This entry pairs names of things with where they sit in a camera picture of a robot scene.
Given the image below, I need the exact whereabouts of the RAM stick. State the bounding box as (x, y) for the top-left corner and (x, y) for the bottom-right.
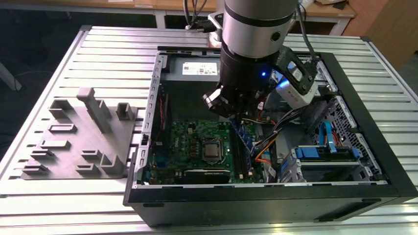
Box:
(230, 117), (258, 158)

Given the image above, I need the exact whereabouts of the grey power supply unit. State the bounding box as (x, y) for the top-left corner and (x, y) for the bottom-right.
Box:
(162, 57), (228, 122)

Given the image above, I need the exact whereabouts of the silver CPU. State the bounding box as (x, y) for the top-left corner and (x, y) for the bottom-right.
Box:
(204, 143), (225, 159)

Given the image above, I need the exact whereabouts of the green motherboard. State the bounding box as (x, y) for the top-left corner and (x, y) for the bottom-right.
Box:
(147, 119), (266, 185)

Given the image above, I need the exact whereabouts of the CPU socket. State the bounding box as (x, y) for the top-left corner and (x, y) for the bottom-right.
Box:
(198, 136), (228, 165)

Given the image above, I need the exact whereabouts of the hard disk in blue carrier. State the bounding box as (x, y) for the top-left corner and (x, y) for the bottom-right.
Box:
(292, 145), (362, 164)

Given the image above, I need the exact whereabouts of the black graphics card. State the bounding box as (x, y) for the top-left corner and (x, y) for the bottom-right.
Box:
(182, 168), (232, 185)

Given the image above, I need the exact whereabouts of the black PC case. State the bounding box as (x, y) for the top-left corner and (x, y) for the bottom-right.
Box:
(122, 45), (418, 228)

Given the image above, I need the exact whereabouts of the brown wooden cabinet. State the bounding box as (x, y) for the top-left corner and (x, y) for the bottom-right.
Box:
(342, 0), (418, 72)

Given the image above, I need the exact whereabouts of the grey parts rack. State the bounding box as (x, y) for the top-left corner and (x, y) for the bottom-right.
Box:
(21, 87), (146, 181)

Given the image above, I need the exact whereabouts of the wooden desk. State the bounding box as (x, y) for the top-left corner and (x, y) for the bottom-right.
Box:
(0, 0), (358, 37)

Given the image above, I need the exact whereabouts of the grey chair leg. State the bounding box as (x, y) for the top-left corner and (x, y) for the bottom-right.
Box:
(0, 62), (23, 91)

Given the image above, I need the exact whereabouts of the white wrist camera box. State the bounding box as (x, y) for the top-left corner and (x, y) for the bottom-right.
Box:
(270, 61), (321, 109)

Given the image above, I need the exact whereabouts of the black wire bundle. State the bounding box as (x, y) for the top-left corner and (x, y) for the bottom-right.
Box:
(254, 107), (312, 148)

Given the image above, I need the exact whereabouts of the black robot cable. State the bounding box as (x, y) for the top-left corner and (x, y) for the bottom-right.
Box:
(182, 0), (321, 63)

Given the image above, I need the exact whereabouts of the red wire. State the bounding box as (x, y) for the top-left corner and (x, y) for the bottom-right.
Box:
(155, 83), (165, 145)

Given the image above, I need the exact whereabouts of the orange wire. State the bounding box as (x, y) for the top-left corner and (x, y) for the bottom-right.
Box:
(256, 141), (280, 164)

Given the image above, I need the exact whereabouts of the blue flat data wire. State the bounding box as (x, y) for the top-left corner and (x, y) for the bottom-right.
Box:
(318, 121), (340, 154)

